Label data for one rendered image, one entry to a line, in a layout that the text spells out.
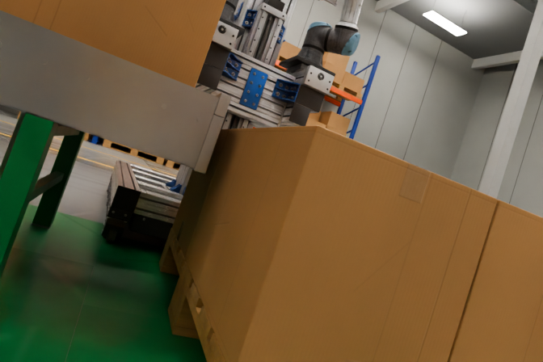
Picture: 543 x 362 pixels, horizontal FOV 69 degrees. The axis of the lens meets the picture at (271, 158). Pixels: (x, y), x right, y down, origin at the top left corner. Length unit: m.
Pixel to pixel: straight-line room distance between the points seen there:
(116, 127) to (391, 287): 0.69
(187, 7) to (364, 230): 0.81
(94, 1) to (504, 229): 1.10
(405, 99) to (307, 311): 12.13
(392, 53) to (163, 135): 11.70
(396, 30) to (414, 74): 1.43
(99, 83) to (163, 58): 0.23
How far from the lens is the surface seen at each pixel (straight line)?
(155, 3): 1.21
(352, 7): 2.07
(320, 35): 2.07
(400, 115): 12.57
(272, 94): 1.91
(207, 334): 0.83
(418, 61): 13.12
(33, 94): 1.03
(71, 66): 1.02
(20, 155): 1.03
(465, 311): 0.86
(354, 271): 0.69
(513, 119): 4.58
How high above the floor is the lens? 0.44
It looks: 3 degrees up
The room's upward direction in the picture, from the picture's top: 19 degrees clockwise
